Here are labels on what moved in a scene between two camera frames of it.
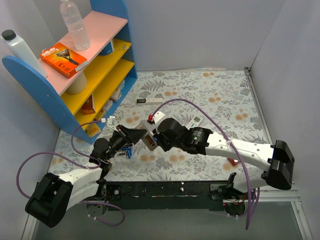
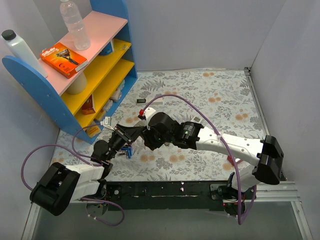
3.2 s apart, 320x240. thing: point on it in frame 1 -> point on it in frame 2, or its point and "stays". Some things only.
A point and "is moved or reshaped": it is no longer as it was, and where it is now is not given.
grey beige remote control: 148,138 is moved or reshaped
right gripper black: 158,138 stays
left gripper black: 124,135 stays
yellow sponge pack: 92,130 stays
